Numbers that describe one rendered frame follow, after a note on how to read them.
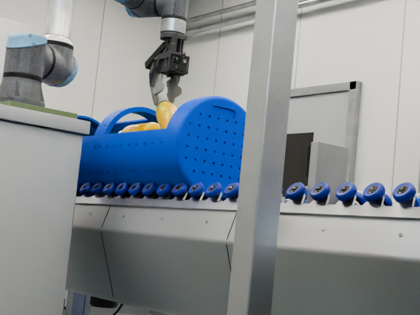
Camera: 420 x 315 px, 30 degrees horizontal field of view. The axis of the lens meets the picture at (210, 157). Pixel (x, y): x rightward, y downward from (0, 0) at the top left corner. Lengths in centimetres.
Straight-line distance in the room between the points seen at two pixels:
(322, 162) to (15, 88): 99
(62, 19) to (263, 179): 125
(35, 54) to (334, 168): 101
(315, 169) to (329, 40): 505
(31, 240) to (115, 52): 590
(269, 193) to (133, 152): 85
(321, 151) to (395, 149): 431
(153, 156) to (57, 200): 33
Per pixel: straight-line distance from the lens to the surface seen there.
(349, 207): 162
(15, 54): 240
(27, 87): 237
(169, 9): 233
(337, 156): 184
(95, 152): 244
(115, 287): 237
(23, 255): 227
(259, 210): 145
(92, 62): 791
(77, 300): 288
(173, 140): 208
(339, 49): 670
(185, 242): 199
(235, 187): 190
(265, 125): 146
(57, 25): 254
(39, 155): 228
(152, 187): 221
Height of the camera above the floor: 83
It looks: 6 degrees up
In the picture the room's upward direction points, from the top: 6 degrees clockwise
